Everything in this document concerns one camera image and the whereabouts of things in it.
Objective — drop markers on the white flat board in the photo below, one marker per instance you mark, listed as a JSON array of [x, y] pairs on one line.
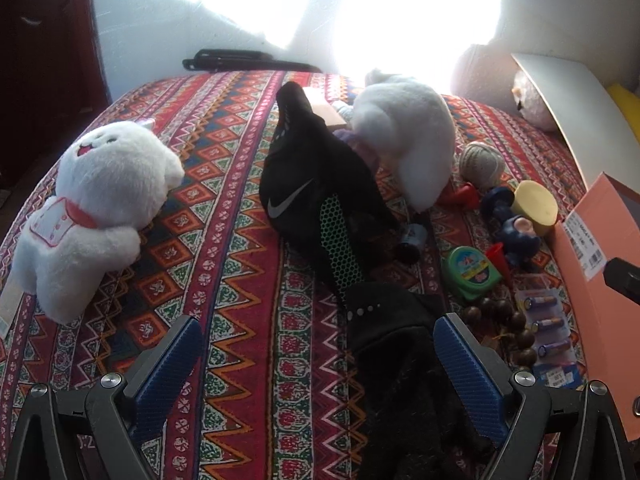
[[570, 105]]

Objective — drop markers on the grey pillow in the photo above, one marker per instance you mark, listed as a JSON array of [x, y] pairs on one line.
[[480, 75]]

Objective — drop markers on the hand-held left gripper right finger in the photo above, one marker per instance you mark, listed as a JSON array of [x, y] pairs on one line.
[[467, 377]]

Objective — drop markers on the dark blue toy dumbbell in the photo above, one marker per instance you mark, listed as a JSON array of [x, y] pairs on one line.
[[517, 232]]

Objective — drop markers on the purple soft item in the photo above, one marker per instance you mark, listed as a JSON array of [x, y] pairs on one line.
[[357, 147]]

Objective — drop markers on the large pink cardboard box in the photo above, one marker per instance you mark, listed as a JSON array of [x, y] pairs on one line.
[[600, 310]]

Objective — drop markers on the white fluffy plush toy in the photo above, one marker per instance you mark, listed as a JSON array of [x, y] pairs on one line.
[[410, 130]]

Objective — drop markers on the green tape measure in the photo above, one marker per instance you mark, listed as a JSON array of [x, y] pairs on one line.
[[470, 270]]

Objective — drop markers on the yellow round sponge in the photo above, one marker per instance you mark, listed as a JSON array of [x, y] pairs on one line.
[[536, 205]]

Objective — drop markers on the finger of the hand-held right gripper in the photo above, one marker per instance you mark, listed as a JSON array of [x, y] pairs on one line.
[[625, 277]]

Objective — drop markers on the black sports garment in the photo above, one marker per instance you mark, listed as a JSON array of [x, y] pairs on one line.
[[310, 180]]

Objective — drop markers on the grey yarn ball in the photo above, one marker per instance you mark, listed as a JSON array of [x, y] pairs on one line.
[[481, 164]]

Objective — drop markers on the white plush bear red bib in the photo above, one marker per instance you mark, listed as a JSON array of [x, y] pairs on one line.
[[110, 175]]

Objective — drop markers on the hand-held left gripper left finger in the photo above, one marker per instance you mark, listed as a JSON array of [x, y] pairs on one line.
[[167, 375]]

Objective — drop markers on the small pink box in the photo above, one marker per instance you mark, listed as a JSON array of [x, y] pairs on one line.
[[325, 107]]

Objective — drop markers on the pale round plush toy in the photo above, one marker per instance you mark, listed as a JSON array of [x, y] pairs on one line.
[[532, 102]]

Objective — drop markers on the dark red curtain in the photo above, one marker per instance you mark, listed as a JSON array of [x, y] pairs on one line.
[[45, 60]]

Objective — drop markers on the yellow object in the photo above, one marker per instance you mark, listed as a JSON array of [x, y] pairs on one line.
[[627, 102]]

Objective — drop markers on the blister pack of batteries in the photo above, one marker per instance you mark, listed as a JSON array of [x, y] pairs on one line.
[[550, 330]]

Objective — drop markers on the red patterned woven cloth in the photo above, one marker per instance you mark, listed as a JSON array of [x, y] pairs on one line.
[[225, 240]]

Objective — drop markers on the black sock white dots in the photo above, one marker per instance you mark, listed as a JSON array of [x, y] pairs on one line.
[[395, 360]]

